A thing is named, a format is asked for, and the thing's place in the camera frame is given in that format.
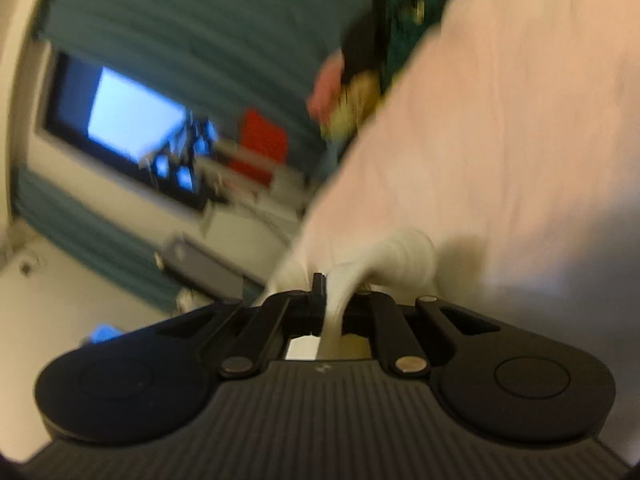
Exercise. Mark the white pants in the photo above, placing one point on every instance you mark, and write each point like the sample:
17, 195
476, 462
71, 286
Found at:
400, 260

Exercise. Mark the narrow teal curtain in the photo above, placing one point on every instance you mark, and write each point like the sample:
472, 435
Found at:
75, 230

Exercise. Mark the white exercise machine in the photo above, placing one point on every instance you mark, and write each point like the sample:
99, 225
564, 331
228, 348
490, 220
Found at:
192, 142

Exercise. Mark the black chair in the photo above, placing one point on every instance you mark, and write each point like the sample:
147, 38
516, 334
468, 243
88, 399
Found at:
200, 265

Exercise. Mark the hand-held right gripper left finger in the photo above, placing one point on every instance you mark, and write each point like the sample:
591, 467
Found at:
316, 287

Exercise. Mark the green garment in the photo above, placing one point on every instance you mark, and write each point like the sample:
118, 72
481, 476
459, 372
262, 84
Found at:
412, 25

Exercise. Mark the dark framed window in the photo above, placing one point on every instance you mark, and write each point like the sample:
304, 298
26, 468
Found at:
130, 110

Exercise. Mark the wide teal curtain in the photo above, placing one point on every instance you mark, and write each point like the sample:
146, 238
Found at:
225, 35

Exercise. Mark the pale yellow cloth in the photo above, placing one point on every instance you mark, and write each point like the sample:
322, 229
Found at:
350, 105

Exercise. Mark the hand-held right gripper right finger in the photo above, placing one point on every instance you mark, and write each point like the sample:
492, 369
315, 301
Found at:
382, 320

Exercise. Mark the pink folded cloth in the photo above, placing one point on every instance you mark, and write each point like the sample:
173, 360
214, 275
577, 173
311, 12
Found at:
327, 85

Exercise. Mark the red basket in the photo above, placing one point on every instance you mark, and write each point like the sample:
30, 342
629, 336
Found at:
262, 142

